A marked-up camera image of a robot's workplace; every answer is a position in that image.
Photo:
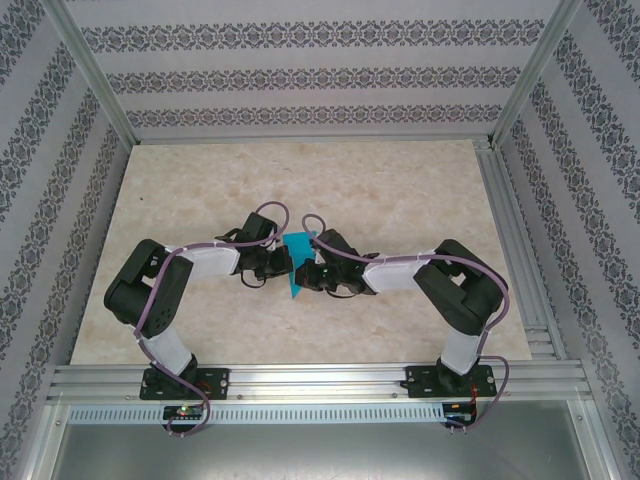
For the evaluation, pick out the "grey sheet metal tray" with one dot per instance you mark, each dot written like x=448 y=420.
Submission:
x=300 y=450

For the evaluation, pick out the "blue paper sheet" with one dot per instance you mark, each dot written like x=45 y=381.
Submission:
x=300 y=247

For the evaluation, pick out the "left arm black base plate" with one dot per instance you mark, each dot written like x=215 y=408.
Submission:
x=220 y=382

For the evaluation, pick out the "long aluminium mounting rail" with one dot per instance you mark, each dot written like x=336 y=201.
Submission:
x=320 y=380

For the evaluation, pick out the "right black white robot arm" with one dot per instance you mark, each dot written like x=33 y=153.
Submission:
x=470 y=300

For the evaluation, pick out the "thin aluminium wall strip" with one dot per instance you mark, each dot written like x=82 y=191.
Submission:
x=300 y=139

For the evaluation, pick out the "circuit board with green light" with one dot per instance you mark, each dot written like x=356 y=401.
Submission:
x=185 y=412

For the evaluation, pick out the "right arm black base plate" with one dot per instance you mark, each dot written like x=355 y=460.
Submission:
x=420 y=380

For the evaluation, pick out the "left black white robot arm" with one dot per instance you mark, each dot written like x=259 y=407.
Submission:
x=145 y=290

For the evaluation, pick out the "aluminium side rails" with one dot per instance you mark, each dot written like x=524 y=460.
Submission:
x=500 y=200

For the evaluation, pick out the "small dark circuit board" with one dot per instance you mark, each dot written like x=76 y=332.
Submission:
x=459 y=411

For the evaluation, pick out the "aluminium frame post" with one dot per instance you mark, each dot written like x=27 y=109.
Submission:
x=537 y=70
x=87 y=70

